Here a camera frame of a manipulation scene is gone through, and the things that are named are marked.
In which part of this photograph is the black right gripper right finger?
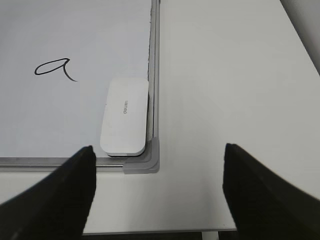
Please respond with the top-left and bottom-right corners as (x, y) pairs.
(222, 143), (320, 240)

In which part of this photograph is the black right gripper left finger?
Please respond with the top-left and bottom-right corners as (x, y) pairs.
(0, 145), (96, 240)

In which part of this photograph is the white whiteboard eraser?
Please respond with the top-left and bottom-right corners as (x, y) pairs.
(100, 77), (149, 157)

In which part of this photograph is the white board with grey frame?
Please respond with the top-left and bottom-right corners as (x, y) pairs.
(0, 0), (160, 174)

